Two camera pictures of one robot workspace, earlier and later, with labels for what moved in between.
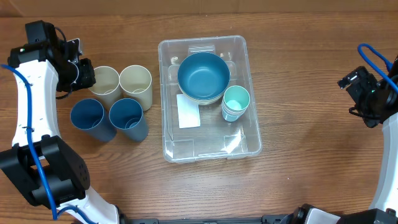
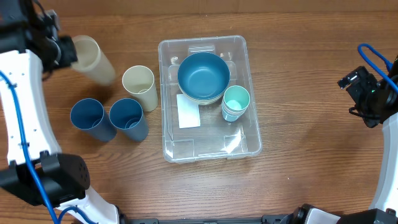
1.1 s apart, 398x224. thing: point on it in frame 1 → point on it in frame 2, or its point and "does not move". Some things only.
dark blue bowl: (203, 76) does not move
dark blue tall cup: (126, 116) does not move
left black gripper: (89, 80) → (70, 55)
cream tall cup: (107, 85) → (91, 61)
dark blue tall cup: (87, 115) does not move
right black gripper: (362, 83) does not move
